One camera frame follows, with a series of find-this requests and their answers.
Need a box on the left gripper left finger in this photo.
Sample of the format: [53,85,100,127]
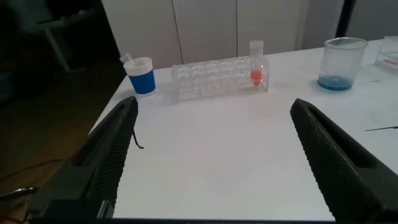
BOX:
[26,95,139,220]

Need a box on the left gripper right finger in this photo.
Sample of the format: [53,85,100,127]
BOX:
[289,98,398,222]

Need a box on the blue pigment test tube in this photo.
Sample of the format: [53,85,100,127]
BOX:
[119,52,136,67]

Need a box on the red pigment test tube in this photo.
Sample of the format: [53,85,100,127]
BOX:
[249,39,264,87]

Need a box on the clear plastic beaker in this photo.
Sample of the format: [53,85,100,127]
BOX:
[317,37,369,91]

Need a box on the thin black loose thread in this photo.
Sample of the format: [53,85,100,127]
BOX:
[132,128,145,149]

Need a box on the chrome tripod leg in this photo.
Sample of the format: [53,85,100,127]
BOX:
[0,187,39,202]

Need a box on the blue white paper cup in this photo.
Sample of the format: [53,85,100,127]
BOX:
[123,57,157,97]

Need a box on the white office desk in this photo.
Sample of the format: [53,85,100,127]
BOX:
[29,9,97,73]

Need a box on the white folding partition screen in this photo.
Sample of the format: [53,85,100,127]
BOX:
[345,0,398,42]
[101,0,345,70]

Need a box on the black floor cable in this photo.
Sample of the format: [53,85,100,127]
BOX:
[0,158,65,183]

